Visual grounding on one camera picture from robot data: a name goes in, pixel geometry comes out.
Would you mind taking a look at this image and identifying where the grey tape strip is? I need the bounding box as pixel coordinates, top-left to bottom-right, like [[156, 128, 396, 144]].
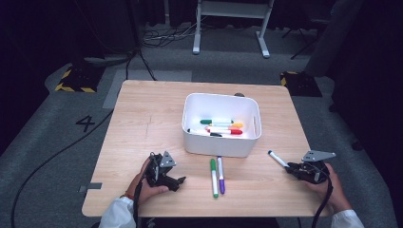
[[78, 181, 104, 193]]

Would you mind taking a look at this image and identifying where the bundle of floor cables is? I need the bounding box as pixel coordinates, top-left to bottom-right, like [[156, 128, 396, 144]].
[[142, 17, 203, 48]]

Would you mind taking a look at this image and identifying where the white plastic bin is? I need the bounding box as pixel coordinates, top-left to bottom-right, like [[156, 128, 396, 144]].
[[181, 92, 262, 159]]

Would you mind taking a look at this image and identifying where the long black floor cable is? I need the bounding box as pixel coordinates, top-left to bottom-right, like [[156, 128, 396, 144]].
[[10, 108, 114, 228]]

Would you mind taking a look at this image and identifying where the purple marker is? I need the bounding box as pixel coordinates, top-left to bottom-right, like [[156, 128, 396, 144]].
[[216, 156, 226, 196]]

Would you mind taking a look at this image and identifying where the black tripod stand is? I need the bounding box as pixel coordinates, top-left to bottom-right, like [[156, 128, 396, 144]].
[[280, 17, 321, 61]]

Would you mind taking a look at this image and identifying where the dark blue marker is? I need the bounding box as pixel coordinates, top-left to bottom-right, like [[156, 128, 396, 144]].
[[267, 149, 291, 168]]

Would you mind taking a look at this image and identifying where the black marker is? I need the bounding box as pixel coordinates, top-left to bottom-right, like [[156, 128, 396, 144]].
[[186, 127, 223, 138]]

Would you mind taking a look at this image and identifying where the black yellow striped base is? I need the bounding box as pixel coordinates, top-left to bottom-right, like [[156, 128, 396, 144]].
[[54, 61, 106, 94], [279, 70, 323, 98]]

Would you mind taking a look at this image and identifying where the left hand-held gripper black cable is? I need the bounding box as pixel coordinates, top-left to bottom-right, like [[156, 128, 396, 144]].
[[132, 155, 160, 228]]

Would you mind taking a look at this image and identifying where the grey curtain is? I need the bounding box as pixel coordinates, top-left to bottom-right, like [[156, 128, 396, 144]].
[[303, 0, 364, 78]]

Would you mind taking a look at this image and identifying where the person's left hand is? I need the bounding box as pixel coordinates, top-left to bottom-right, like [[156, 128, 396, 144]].
[[125, 158, 170, 205]]

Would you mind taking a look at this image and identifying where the black power cable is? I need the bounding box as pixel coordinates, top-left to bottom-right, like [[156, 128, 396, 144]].
[[125, 47, 158, 82]]

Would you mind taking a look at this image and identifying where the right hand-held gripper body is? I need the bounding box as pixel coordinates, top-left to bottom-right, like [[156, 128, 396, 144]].
[[297, 149, 337, 184]]

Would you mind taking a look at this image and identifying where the person's right hand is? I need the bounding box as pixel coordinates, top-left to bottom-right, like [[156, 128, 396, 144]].
[[305, 162, 353, 215]]

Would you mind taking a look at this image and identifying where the light green marker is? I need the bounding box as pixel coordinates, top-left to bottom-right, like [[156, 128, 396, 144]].
[[209, 158, 220, 200]]

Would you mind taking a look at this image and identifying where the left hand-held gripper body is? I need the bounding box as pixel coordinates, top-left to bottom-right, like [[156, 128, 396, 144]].
[[145, 150, 180, 188]]

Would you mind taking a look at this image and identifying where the white metal desk frame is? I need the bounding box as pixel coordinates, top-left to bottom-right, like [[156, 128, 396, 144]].
[[192, 0, 276, 59]]

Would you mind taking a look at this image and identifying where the red marker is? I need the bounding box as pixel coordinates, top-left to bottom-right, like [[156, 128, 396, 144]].
[[207, 127, 243, 136]]

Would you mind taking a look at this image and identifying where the hand-held gripper black cable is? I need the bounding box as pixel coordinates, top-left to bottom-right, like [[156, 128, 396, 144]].
[[312, 167, 335, 228], [132, 155, 160, 228]]

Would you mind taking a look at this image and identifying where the right hand-held gripper black cable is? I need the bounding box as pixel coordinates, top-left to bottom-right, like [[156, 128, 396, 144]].
[[312, 167, 335, 228]]

